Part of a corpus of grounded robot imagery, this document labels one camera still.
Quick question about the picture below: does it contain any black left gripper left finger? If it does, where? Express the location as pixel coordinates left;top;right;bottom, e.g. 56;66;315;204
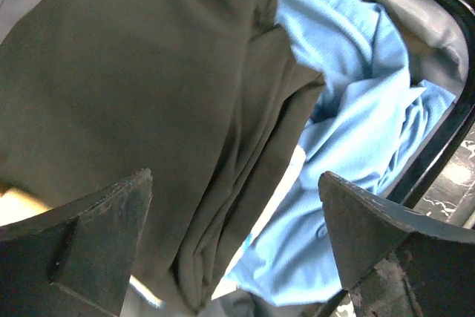
1;169;152;316

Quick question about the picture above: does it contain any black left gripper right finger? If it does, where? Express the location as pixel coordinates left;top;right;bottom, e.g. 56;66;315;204
318;171;474;316

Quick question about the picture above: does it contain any light blue shirt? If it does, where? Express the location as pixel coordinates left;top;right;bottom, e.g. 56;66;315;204
220;0;454;306

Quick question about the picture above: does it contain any black garment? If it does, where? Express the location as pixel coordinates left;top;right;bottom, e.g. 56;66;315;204
1;0;324;315

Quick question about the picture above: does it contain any white black space suitcase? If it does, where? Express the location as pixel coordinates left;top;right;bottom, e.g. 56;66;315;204
1;0;474;316

